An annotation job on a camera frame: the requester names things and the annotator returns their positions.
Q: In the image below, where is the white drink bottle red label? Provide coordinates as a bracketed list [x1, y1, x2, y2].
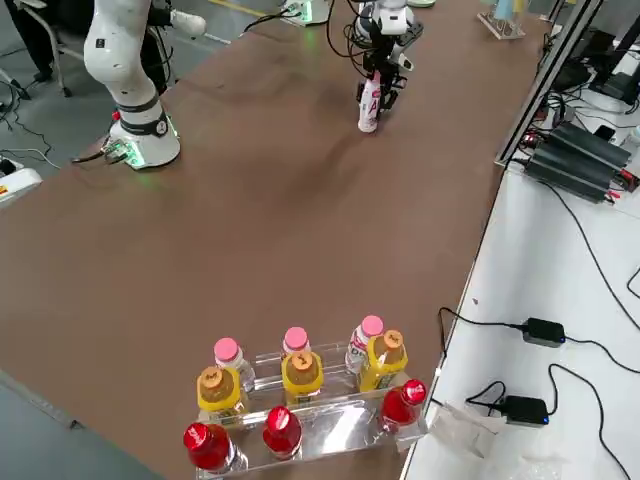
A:
[357, 72, 385, 134]

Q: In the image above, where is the white bottle with pink cap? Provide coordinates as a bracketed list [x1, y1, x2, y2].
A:
[281, 326, 313, 362]
[213, 337, 257, 396]
[343, 314, 386, 377]

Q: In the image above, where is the yellow drink bottle orange cap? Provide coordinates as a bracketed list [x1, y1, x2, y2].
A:
[280, 350, 325, 407]
[195, 365, 250, 427]
[355, 329, 410, 395]

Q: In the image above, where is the clear acrylic bottle shelf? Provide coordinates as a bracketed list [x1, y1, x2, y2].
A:
[192, 339, 432, 477]

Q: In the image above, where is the black finned power supply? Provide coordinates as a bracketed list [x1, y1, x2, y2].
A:
[523, 147, 617, 204]
[542, 121, 632, 174]

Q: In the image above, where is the black monitor stand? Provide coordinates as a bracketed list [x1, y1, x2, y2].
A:
[587, 0, 640, 104]

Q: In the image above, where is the white side table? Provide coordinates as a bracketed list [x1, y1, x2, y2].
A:
[399, 164, 640, 480]

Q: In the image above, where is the black power adapter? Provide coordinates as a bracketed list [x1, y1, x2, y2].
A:
[522, 317, 567, 347]
[499, 394, 550, 429]

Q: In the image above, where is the clear plastic bag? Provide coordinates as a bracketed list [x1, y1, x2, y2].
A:
[424, 399, 506, 464]

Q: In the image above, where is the white box with warning label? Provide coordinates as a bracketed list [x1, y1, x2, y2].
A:
[0, 154, 45, 210]

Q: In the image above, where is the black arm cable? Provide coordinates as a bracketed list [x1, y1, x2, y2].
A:
[325, 0, 375, 67]

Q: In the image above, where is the black base cable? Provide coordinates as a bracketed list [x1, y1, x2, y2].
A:
[238, 8, 292, 37]
[71, 142, 124, 165]

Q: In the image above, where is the aluminium profile post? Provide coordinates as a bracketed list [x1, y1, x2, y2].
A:
[493, 0, 606, 170]

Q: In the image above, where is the black adapter cable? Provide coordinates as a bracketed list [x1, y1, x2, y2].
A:
[465, 380, 507, 419]
[438, 306, 526, 361]

